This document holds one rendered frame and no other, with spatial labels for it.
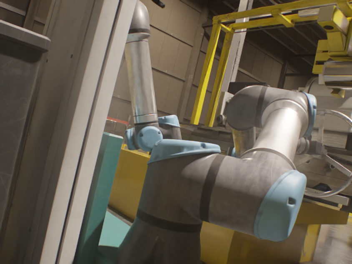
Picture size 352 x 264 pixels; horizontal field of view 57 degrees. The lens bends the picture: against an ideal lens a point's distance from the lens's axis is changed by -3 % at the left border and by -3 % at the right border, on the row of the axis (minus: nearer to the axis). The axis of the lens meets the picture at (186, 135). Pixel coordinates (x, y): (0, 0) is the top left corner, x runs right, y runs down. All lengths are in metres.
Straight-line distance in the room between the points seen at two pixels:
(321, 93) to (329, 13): 0.62
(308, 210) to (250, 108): 1.51
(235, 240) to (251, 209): 1.81
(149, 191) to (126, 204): 2.67
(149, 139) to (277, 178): 0.54
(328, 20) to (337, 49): 0.23
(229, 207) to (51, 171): 0.30
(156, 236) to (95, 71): 0.29
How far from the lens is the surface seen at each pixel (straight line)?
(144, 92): 1.00
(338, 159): 1.70
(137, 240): 0.56
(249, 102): 0.89
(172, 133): 1.15
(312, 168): 2.41
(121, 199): 3.30
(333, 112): 1.54
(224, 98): 3.58
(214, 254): 2.38
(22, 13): 14.22
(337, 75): 2.21
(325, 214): 2.57
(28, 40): 0.43
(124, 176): 3.30
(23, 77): 0.43
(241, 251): 2.41
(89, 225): 0.62
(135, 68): 1.01
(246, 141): 1.08
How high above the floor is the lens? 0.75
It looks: 2 degrees up
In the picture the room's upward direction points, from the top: 13 degrees clockwise
